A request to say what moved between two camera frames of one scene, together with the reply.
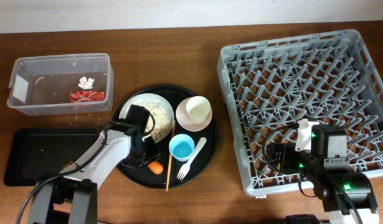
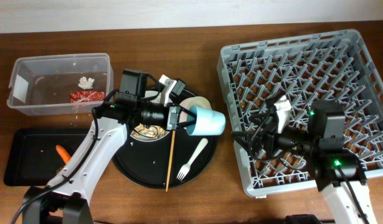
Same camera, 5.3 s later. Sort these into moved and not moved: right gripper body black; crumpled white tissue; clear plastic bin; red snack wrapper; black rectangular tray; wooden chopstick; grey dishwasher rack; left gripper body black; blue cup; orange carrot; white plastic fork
Moved: blue cup; left gripper body black; orange carrot; right gripper body black
Not moved: black rectangular tray; wooden chopstick; white plastic fork; crumpled white tissue; clear plastic bin; red snack wrapper; grey dishwasher rack
